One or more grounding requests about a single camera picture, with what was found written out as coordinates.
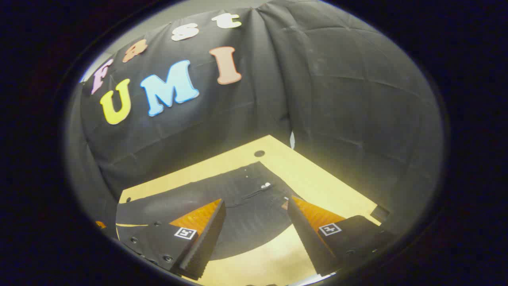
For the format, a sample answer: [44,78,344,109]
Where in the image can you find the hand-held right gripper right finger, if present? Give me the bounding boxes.
[287,195,397,278]

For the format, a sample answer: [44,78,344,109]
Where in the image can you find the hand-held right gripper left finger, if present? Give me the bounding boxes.
[116,199,227,281]

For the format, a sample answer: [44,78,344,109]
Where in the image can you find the dark grey jeans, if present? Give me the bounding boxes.
[115,161,304,262]

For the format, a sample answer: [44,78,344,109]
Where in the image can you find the black backdrop cloth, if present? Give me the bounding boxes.
[65,0,444,239]

